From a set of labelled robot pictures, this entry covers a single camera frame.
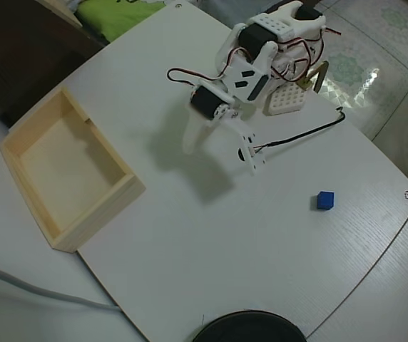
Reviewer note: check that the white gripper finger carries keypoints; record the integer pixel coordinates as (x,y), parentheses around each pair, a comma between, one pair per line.
(190,135)
(204,129)

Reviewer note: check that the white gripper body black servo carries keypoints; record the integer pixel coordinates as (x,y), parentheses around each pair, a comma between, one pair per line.
(204,100)

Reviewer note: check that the small blue cube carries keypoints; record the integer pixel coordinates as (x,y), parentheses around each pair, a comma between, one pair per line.
(324,200)

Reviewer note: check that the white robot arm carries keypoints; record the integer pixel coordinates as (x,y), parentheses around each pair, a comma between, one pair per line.
(247,75)

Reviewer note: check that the light wooden box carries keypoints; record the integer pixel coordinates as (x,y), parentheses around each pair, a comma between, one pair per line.
(93,213)

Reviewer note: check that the brass wooden clamp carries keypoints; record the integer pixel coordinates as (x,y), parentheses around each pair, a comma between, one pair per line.
(321,76)

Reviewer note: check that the green cloth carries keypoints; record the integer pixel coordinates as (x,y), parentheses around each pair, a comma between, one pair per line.
(118,18)

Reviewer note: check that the beige wooden board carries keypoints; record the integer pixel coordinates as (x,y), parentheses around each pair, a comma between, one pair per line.
(59,10)

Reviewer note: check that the dark brown furniture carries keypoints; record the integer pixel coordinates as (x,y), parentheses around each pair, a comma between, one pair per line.
(18,53)

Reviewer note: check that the black round stand base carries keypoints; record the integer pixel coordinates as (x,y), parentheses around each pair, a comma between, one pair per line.
(250,327)

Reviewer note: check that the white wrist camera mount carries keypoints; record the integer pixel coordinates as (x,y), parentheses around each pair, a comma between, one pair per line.
(250,156)

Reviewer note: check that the white perforated base plate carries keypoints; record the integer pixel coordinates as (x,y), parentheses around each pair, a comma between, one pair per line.
(285,101)

